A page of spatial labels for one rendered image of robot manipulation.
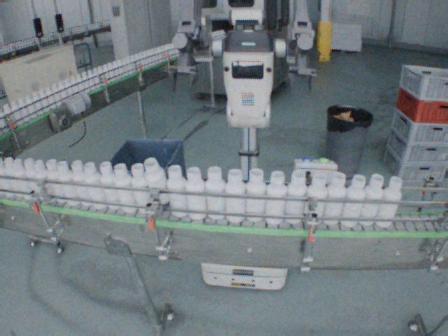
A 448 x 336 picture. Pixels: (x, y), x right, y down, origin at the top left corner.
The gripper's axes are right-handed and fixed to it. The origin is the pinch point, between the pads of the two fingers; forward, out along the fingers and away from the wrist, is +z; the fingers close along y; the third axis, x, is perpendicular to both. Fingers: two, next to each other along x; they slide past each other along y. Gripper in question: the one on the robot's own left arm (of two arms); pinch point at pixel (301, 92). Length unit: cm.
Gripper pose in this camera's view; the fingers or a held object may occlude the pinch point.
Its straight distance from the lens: 115.7
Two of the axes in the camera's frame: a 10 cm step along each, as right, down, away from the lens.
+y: 9.9, 0.7, -0.9
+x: 1.0, -1.0, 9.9
